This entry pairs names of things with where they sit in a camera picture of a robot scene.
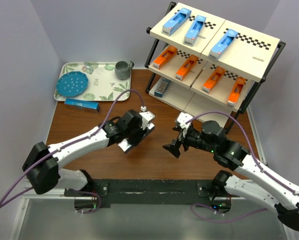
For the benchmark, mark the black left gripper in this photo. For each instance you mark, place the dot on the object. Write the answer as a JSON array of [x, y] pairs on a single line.
[[141, 133]]

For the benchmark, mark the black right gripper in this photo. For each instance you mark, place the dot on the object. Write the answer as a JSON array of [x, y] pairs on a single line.
[[174, 149]]

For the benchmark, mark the blue silver R&O toothpaste box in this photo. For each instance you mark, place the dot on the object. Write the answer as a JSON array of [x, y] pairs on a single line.
[[83, 105]]

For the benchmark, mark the orange Curaprox box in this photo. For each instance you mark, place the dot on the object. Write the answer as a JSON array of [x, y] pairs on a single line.
[[164, 57], [186, 67], [236, 91]]

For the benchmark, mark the orange Curaprox box flap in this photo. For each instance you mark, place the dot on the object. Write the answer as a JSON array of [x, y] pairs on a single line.
[[214, 78]]

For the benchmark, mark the light blue Curaprox box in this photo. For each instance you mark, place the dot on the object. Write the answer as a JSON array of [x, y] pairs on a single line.
[[176, 21], [223, 44], [194, 30]]

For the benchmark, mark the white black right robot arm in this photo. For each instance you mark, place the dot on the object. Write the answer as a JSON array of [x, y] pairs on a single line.
[[268, 188]]

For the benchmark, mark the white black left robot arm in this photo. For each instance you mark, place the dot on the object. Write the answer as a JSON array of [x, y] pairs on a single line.
[[44, 166]]

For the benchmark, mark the cream three tier shelf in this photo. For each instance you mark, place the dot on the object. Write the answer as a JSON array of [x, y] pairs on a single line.
[[251, 56]]

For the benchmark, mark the grey ceramic mug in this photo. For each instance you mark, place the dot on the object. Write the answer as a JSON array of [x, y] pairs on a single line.
[[123, 69]]

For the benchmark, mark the leaf patterned serving tray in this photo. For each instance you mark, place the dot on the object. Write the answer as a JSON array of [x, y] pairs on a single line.
[[103, 84]]

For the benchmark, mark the teal dotted plate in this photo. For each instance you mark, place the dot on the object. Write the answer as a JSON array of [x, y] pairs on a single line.
[[72, 84]]

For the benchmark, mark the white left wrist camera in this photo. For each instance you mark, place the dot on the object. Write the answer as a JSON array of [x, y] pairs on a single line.
[[146, 116]]

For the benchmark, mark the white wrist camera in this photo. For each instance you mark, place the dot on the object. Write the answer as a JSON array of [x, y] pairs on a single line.
[[184, 119], [146, 116]]

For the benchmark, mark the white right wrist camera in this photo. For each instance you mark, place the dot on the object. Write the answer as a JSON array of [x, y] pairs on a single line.
[[184, 119]]

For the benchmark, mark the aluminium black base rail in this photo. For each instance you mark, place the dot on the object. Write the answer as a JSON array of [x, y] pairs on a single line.
[[177, 192]]

